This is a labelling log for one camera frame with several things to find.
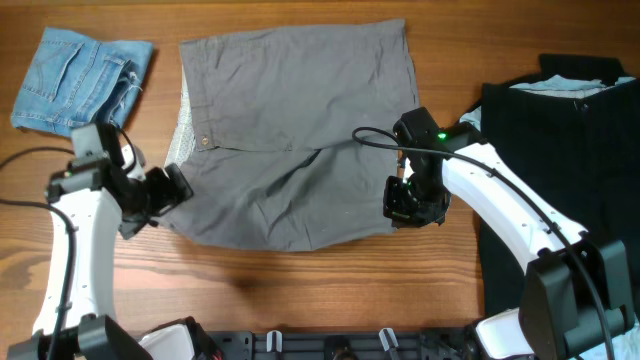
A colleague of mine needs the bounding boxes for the grey cotton shorts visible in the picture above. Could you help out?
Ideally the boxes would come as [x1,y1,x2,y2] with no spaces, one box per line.
[160,19,419,252]

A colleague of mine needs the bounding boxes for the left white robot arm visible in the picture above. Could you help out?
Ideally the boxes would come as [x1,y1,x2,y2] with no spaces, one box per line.
[7,123,193,359]

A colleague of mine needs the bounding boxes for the black cable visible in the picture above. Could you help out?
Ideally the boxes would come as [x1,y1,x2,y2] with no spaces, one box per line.
[0,146,79,360]
[352,126,616,360]

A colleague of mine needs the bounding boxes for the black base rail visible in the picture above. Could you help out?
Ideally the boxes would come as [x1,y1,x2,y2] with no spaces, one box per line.
[209,328,478,360]

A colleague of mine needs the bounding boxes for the left black cable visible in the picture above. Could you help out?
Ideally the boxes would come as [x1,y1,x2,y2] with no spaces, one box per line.
[0,146,79,360]

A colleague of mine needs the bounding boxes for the black shorts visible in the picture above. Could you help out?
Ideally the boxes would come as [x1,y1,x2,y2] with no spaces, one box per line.
[461,54,639,292]

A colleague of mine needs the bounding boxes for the right black cable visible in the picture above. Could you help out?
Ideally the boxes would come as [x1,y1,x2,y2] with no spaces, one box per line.
[352,126,616,360]

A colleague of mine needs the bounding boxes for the folded blue denim shorts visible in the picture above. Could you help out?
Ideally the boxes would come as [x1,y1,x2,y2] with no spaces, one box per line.
[10,27,154,137]

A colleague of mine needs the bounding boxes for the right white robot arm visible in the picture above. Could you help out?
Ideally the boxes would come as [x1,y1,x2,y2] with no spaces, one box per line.
[383,108,636,359]

